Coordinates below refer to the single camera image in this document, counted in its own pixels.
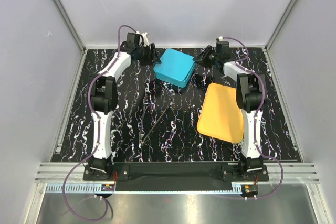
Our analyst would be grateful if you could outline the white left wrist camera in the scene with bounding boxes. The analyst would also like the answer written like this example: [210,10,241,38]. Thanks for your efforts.
[136,31,150,47]

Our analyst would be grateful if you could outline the teal chocolate box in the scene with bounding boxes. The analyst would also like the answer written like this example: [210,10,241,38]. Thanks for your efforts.
[154,63,195,88]

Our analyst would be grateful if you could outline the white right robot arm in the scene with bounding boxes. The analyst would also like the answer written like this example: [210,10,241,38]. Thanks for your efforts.
[194,36,267,180]

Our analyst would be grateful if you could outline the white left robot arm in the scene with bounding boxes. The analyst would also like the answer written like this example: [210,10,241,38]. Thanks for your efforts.
[87,31,161,180]

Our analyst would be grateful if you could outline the teal box lid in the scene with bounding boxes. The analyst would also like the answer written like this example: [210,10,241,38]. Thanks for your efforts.
[153,48,195,82]

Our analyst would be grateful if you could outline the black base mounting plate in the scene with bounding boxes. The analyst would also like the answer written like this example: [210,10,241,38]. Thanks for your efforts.
[83,162,269,194]

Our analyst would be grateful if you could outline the metal tongs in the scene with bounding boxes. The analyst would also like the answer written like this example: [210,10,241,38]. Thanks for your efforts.
[141,98,173,146]

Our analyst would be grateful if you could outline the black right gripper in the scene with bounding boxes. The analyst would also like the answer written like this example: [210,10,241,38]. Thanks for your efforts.
[192,46,218,69]

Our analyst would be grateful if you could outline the aluminium slotted rail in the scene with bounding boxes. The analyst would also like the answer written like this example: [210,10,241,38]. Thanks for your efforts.
[35,162,319,195]

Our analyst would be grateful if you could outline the yellow plastic tray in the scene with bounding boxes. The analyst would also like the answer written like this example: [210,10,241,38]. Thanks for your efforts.
[197,83,244,144]

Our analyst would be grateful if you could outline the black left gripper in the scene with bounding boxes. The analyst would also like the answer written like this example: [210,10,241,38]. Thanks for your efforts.
[135,43,161,66]

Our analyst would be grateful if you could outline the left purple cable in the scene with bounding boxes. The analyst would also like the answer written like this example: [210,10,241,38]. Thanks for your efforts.
[62,25,139,221]

